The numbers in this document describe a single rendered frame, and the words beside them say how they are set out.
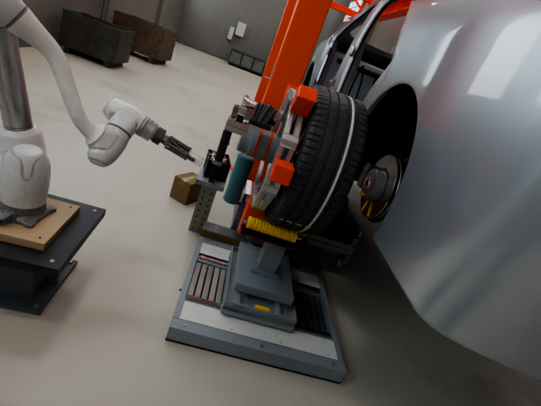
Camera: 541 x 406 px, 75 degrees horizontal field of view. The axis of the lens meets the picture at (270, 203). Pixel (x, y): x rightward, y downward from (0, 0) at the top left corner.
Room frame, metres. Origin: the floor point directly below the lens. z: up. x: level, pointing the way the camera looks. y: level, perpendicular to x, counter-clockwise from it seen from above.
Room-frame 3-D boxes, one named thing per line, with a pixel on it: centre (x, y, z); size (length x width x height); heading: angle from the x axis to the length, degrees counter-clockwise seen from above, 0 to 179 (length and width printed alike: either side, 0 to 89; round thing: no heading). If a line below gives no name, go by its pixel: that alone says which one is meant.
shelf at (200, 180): (2.12, 0.40, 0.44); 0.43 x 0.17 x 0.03; 10
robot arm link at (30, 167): (1.19, 0.92, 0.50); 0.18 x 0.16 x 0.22; 40
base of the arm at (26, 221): (1.16, 0.91, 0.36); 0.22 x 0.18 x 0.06; 7
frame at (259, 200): (1.62, 0.06, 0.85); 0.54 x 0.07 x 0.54; 10
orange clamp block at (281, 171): (1.31, 0.01, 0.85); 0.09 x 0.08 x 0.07; 10
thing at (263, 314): (1.62, -0.11, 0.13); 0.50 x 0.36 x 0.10; 10
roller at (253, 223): (1.51, -0.05, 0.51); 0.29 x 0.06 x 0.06; 100
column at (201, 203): (2.15, 0.41, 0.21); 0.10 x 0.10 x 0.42; 10
